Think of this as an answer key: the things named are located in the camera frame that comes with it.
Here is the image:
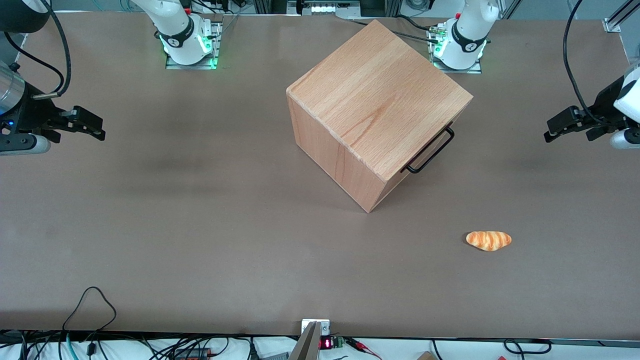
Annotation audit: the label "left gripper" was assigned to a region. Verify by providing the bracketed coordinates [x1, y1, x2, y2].
[544, 60, 640, 144]

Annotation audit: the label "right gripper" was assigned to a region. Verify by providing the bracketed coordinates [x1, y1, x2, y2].
[0, 82, 106, 145]

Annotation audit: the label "wooden drawer with black handle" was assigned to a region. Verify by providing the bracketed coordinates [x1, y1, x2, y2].
[382, 120, 456, 199]

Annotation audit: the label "wooden drawer cabinet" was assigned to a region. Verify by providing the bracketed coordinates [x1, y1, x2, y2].
[286, 19, 474, 214]

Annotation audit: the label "aluminium profile bar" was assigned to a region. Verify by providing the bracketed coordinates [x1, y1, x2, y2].
[602, 0, 640, 34]

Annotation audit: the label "orange striped bread roll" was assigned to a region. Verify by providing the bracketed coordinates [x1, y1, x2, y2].
[465, 230, 513, 252]

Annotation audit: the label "orange and black device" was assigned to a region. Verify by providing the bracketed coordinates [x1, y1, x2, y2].
[171, 347, 213, 360]

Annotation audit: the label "red and black clip leads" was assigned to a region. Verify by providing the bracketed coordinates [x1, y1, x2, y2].
[344, 337, 383, 360]

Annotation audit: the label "grey metal pole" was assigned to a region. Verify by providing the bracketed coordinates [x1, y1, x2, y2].
[287, 321, 322, 360]

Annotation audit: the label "black left wrist camera cable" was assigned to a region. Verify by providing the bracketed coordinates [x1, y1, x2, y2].
[563, 0, 610, 127]

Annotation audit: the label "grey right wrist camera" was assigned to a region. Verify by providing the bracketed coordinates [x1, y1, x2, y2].
[0, 134, 51, 157]

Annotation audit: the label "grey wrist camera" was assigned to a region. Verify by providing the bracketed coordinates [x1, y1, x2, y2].
[609, 127, 640, 151]
[0, 134, 51, 157]

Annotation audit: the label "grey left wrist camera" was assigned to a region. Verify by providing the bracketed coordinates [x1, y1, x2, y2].
[609, 127, 640, 151]

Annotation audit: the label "black cable with metal plug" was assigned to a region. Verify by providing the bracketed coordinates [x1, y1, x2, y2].
[31, 0, 72, 101]

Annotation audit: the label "thin black cable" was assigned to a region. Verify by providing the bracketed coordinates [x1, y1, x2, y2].
[3, 31, 66, 85]

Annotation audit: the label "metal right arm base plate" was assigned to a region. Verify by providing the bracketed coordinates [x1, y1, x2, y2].
[165, 19, 224, 71]

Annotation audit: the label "black cable with silver connector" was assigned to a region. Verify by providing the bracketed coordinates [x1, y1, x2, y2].
[347, 14, 447, 42]

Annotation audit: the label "looped black cable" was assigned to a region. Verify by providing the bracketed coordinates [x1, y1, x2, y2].
[62, 286, 118, 335]

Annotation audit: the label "black coiled cable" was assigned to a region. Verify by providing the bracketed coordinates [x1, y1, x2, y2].
[503, 338, 554, 355]

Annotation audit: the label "aluminium frame with white strip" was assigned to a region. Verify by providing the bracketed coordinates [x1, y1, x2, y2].
[252, 0, 403, 17]

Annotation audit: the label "small metal bracket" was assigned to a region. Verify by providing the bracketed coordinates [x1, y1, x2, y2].
[301, 318, 331, 337]

